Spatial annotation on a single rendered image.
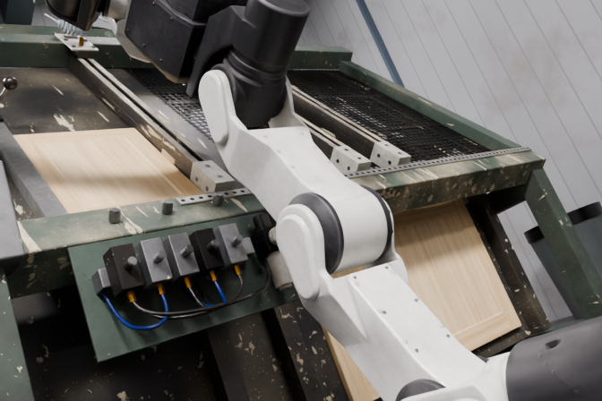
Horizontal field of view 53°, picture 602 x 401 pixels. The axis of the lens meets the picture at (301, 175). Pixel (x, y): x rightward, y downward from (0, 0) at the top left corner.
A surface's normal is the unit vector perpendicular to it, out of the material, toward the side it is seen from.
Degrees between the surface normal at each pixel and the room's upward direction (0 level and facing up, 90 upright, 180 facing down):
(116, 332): 90
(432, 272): 90
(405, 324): 64
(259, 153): 112
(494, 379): 57
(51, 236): 53
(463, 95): 90
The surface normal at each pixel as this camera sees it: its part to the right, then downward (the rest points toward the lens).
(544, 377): -0.84, -0.34
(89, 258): 0.54, -0.43
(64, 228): 0.22, -0.88
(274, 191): -0.76, 0.11
